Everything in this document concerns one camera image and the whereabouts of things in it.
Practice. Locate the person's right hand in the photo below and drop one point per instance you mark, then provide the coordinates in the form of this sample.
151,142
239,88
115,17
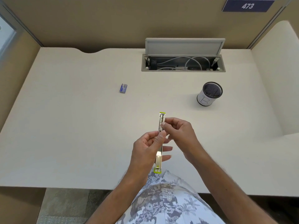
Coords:
184,139

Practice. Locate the person's left hand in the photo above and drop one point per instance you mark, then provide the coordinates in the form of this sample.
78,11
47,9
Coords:
142,156

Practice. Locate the person's left middle finger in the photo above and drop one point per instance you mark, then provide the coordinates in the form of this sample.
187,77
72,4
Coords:
168,149

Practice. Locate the person's right thumb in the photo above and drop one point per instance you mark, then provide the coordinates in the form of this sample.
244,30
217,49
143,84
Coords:
167,127

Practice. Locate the person's left thumb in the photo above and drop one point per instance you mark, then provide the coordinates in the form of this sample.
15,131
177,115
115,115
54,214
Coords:
160,138

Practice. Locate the green metal stapler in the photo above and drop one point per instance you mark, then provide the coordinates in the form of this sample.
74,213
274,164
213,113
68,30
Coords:
162,117

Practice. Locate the person's right forearm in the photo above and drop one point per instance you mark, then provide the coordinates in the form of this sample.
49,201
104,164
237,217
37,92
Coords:
229,188

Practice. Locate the person's left forearm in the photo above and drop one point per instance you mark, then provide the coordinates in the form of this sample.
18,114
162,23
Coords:
116,200

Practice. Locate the white black mesh pen cup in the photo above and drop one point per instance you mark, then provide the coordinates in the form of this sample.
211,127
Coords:
209,96

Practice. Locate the white grey patterned garment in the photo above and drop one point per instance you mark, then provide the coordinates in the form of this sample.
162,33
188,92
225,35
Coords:
168,202

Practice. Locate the small blue staple box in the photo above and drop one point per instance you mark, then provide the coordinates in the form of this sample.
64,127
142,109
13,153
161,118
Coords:
123,88

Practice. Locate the dark blue number sign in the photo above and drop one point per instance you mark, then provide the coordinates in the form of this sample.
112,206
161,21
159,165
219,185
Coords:
247,5

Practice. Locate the glass window panel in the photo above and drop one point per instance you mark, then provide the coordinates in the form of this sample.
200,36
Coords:
5,34

